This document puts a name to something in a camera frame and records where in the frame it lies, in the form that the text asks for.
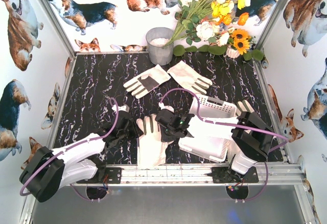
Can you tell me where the white glove green fingers back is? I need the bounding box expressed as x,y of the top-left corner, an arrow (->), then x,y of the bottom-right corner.
167,61 -> 213,95

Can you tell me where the right aluminium post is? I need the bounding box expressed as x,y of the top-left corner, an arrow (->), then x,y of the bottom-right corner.
255,0 -> 287,51

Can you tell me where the aluminium front rail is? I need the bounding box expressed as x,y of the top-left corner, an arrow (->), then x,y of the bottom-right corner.
30,164 -> 307,185

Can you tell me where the grey metal bucket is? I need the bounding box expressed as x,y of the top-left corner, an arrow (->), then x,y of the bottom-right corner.
146,27 -> 174,66

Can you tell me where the small white sunflower pot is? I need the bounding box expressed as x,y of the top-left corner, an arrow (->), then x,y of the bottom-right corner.
225,45 -> 240,58

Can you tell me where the white perforated storage basket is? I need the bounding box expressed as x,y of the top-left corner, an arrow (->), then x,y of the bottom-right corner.
178,94 -> 237,162

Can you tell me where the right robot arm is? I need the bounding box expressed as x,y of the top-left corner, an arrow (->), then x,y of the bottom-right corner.
155,109 -> 273,175

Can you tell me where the white glove grey palm patch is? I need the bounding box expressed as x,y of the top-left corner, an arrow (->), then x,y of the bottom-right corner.
123,64 -> 171,99

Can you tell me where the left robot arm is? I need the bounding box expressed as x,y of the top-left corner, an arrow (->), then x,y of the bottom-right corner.
19,110 -> 143,203

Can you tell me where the glove beside basket right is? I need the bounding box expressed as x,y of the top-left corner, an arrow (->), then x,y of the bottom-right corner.
236,100 -> 255,118

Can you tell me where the aluminium post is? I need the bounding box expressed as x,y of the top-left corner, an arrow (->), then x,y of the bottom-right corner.
255,0 -> 287,51
38,0 -> 76,57

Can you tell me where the left aluminium post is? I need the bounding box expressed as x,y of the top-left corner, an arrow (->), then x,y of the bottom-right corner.
38,0 -> 76,57

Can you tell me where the artificial flower bouquet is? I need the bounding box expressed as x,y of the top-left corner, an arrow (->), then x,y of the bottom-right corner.
166,0 -> 251,46

